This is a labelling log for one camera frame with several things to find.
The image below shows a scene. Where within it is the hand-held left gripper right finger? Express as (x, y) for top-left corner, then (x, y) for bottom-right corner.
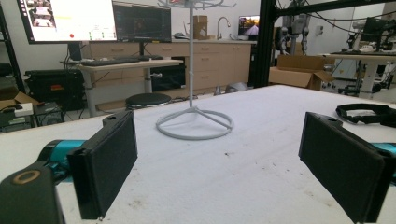
(298, 111), (396, 224)

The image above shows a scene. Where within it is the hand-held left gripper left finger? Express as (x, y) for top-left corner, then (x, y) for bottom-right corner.
(66, 110), (138, 220)

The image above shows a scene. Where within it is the black round stool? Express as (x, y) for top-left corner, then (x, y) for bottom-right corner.
(124, 92), (173, 111)

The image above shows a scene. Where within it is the black equipment case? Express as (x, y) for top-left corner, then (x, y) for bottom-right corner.
(24, 68), (86, 112)

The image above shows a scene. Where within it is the large open cardboard box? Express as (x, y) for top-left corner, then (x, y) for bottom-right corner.
(268, 54), (336, 91)

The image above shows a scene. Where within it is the light wooden standing desk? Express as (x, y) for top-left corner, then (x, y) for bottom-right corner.
(61, 58), (185, 119)

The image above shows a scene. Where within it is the black keyboard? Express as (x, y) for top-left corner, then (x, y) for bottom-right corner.
(79, 57), (142, 67)

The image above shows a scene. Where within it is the white work table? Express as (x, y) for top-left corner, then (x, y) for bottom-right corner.
(319, 50), (396, 101)

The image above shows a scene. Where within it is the open cardboard box with devices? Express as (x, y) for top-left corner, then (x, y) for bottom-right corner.
(0, 86), (40, 119)

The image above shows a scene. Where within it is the white metal hanging rack stand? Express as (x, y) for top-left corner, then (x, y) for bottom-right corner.
(155, 0), (237, 141)

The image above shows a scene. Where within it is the dark computer monitor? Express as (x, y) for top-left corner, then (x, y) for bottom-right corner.
(112, 1), (173, 44)

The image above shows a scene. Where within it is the large bright computer monitor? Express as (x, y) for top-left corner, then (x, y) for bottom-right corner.
(17, 0), (119, 45)

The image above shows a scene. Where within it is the light wooden cabinet row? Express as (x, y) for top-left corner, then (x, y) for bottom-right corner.
(81, 38), (258, 95)

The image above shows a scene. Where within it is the small monitor with road picture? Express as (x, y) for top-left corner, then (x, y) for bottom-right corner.
(237, 15), (261, 41)

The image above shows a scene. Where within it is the small cardboard box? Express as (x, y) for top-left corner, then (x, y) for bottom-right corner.
(192, 15), (209, 41)

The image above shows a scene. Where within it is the metal faucet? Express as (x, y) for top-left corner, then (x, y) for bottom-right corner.
(216, 16), (232, 41)

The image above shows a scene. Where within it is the black strap belt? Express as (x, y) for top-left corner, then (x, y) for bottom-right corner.
(335, 103), (396, 129)

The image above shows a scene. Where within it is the black metal frame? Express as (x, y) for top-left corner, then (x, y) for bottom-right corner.
(247, 0), (396, 89)

